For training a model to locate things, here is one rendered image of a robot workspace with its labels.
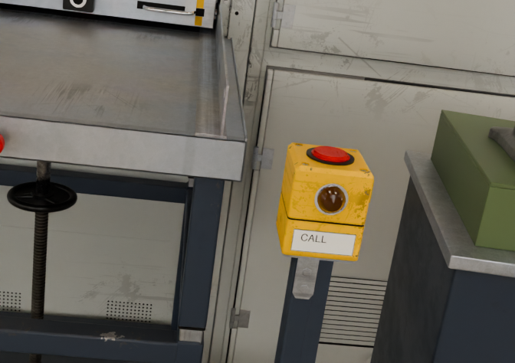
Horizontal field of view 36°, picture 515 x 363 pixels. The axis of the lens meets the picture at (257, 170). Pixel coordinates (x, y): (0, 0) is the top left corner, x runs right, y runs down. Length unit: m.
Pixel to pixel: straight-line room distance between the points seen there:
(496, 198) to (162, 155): 0.43
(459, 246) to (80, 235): 1.00
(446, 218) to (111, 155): 0.47
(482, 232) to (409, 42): 0.71
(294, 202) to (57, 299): 1.18
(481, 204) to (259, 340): 0.96
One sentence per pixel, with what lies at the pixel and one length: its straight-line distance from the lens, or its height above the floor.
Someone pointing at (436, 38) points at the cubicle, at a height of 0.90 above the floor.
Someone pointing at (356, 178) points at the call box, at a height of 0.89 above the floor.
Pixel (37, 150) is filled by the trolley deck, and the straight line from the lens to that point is 1.02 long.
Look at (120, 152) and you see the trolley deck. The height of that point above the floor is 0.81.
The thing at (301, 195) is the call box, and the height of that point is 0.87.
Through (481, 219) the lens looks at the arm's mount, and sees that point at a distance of 1.05.
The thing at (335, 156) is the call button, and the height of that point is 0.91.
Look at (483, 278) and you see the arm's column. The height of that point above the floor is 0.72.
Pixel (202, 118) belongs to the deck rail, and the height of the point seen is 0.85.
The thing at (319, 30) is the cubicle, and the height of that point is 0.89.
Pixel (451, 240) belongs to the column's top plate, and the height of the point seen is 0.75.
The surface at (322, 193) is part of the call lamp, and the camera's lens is 0.77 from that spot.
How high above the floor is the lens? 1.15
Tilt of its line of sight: 20 degrees down
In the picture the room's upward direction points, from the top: 8 degrees clockwise
